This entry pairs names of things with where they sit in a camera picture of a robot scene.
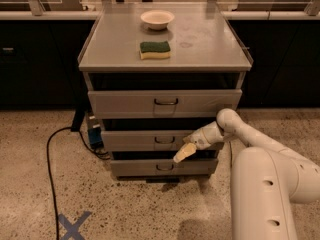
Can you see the green yellow sponge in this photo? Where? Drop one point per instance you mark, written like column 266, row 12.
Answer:
column 154, row 50

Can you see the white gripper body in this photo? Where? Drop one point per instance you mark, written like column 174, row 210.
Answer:
column 204, row 138

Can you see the grey drawer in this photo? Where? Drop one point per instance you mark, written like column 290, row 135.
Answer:
column 161, row 103
column 145, row 140
column 162, row 167

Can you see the grey bottom drawer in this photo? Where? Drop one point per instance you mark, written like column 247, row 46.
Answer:
column 162, row 167

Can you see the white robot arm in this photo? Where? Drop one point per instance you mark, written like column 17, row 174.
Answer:
column 266, row 178

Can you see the blue tape cross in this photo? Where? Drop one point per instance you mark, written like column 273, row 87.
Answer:
column 72, row 229

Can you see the grey top drawer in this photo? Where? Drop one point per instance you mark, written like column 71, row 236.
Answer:
column 161, row 103

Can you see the grey drawer cabinet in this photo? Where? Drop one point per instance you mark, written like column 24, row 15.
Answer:
column 205, row 55

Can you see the dark lab bench cabinets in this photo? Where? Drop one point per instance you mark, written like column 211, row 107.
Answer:
column 40, row 61

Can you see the white bowl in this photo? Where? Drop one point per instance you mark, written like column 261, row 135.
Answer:
column 157, row 19

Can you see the blue power box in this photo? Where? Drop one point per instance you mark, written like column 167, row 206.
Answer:
column 94, row 132

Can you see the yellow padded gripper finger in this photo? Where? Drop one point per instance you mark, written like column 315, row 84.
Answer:
column 185, row 151

